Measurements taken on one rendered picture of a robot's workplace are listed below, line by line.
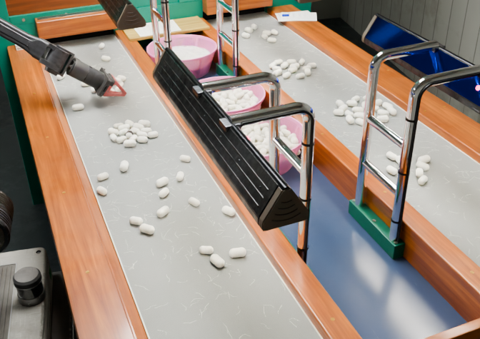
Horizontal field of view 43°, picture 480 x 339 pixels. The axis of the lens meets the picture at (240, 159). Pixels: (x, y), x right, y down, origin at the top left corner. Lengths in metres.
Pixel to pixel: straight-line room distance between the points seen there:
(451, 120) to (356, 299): 0.74
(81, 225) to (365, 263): 0.66
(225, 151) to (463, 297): 0.60
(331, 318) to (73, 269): 0.54
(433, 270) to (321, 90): 0.87
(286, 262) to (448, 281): 0.34
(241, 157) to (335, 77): 1.20
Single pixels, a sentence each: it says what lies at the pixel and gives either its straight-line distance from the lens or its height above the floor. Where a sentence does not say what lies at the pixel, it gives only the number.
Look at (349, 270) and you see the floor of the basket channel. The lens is 1.45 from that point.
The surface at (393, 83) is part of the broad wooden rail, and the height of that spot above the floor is 0.77.
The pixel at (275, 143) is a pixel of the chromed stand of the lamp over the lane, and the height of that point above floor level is 0.96.
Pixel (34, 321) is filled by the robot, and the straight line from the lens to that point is 1.69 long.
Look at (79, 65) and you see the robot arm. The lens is 1.98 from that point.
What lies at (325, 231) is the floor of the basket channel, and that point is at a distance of 1.55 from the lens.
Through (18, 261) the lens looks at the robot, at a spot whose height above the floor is 0.47.
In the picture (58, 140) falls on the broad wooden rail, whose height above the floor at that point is 0.76.
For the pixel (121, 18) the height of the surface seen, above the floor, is 1.07.
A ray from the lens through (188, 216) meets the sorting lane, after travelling 1.49.
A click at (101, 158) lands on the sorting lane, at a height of 0.74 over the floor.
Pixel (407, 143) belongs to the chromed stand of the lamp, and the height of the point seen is 0.98.
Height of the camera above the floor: 1.63
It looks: 32 degrees down
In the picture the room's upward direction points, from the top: 1 degrees counter-clockwise
